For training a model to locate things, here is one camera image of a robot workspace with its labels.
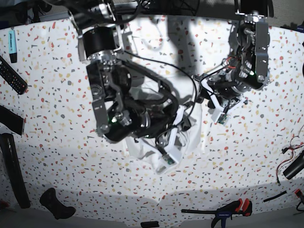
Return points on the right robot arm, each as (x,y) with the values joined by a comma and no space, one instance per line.
(129,102)

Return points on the black remote control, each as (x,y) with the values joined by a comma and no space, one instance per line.
(12,77)

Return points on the white T-shirt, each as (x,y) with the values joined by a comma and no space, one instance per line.
(184,90)

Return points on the blue highlighter marker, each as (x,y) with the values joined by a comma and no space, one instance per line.
(12,46)

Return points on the black flat box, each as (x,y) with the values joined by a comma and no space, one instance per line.
(11,120)

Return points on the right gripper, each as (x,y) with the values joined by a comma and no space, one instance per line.
(168,152)

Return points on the black cylinder flashlight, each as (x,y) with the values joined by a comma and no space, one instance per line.
(295,167)

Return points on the terrazzo patterned tablecloth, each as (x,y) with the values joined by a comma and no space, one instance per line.
(60,148)

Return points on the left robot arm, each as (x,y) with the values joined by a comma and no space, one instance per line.
(245,68)

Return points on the black bar clamp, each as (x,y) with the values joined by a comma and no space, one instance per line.
(238,207)

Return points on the small black rectangular device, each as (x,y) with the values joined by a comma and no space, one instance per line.
(150,224)

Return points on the black curved stand leg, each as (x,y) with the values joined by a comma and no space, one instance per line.
(8,148)

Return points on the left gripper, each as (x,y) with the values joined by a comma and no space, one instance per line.
(220,106)

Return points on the black game controller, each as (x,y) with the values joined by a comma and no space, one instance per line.
(59,210)

